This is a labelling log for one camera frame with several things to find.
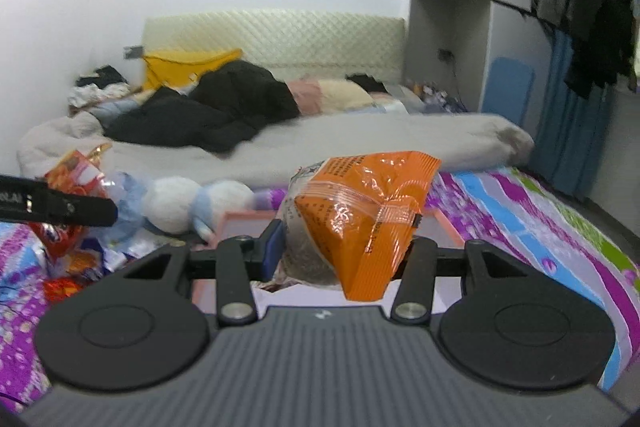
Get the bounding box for light blue plastic bag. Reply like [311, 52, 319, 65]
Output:
[100, 171, 151, 258]

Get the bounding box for cream quilted headboard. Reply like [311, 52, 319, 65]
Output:
[142, 11, 406, 84]

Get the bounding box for pink cardboard box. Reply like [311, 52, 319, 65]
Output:
[192, 207, 469, 315]

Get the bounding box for pile of clothes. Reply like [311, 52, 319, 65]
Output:
[67, 66, 144, 108]

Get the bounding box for red printed snack packet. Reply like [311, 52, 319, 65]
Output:
[30, 146, 115, 259]

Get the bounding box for bedside clutter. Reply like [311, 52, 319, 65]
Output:
[405, 79, 469, 114]

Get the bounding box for yellow cloth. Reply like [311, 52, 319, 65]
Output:
[142, 49, 245, 91]

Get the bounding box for orange snack packet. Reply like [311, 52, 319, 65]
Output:
[277, 151, 443, 303]

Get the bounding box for pink cream pillow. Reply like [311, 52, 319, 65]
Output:
[287, 78, 382, 115]

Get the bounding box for blue board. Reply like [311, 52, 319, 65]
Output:
[481, 57, 536, 128]

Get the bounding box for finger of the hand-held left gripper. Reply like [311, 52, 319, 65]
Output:
[37, 181, 119, 228]

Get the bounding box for purple printed bed sheet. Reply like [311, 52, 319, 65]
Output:
[0, 167, 640, 410]

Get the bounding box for white blue plush toy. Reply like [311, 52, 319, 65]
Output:
[141, 177, 257, 242]

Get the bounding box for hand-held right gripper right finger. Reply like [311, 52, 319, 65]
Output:
[391, 237, 530, 324]

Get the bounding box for grey blanket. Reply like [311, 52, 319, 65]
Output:
[17, 111, 536, 188]

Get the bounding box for black jacket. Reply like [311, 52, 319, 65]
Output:
[102, 60, 302, 154]

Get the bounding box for dark hanging clothes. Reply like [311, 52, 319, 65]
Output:
[564, 0, 638, 98]

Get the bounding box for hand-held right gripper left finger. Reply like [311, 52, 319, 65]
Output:
[122, 219, 286, 327]

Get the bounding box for blue curtain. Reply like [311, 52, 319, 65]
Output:
[531, 27, 617, 208]

